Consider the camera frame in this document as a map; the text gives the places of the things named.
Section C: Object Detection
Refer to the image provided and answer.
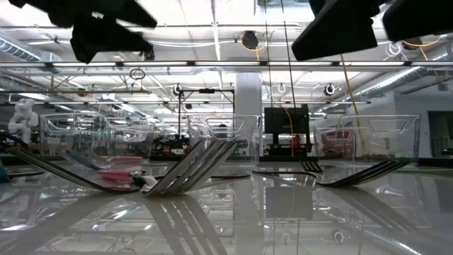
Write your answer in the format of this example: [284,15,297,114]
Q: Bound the black metal gantry frame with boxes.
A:
[178,88,236,141]

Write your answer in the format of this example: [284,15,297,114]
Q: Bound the black cable loop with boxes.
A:
[128,67,147,81]

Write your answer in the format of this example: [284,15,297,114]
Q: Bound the long ceiling light strip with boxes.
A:
[0,60,453,68]

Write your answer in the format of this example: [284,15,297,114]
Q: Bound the orange cable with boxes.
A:
[282,105,295,157]

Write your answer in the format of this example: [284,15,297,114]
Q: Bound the person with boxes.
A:
[214,123,230,140]

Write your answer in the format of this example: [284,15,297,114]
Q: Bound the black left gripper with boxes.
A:
[8,0,159,65]

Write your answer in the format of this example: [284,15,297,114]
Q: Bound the silver ventilation duct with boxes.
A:
[0,35,63,64]
[353,44,453,102]

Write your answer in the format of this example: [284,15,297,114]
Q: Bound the white square pillar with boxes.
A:
[234,72,263,118]

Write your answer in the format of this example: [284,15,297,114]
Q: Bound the black hanging cable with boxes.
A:
[281,0,298,109]
[263,19,275,107]

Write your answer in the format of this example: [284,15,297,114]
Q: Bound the rack with red bins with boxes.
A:
[318,127,357,157]

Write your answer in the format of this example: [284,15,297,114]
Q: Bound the white robot figure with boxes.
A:
[6,98,39,145]

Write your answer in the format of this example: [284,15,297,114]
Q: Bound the black monitor on stand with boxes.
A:
[263,103,314,157]

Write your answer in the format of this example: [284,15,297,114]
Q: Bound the clear plastic bin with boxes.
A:
[38,113,156,162]
[313,113,421,164]
[186,113,263,167]

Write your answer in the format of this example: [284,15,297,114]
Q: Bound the yellow hanging cable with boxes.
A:
[339,52,366,157]

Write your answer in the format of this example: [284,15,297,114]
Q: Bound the silver fork right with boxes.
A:
[251,159,411,188]

